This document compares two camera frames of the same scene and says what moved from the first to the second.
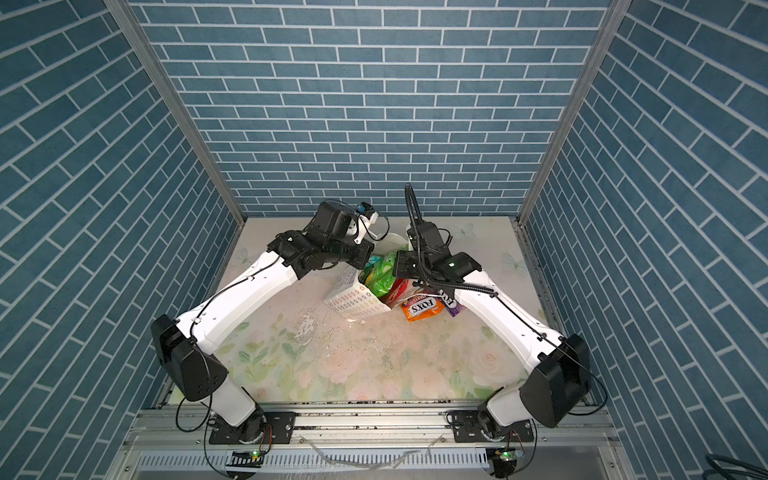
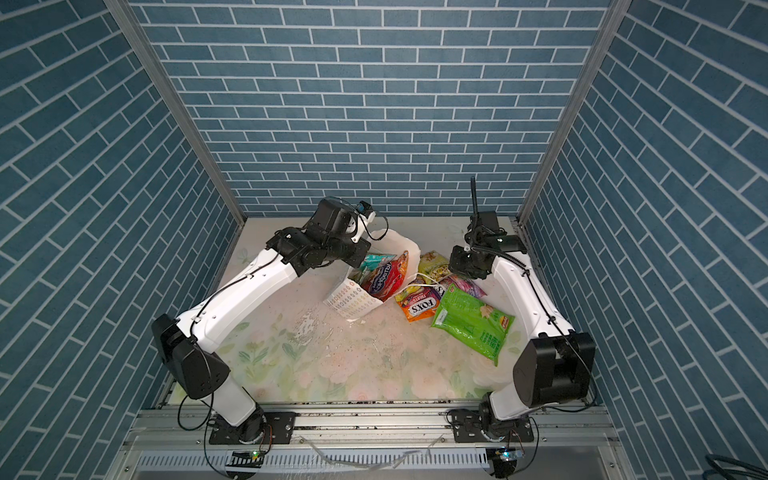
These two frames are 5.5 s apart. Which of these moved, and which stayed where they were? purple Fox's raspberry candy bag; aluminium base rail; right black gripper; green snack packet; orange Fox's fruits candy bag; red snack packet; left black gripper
Moved: red snack packet; purple Fox's raspberry candy bag; right black gripper; green snack packet
Stayed: left black gripper; orange Fox's fruits candy bag; aluminium base rail
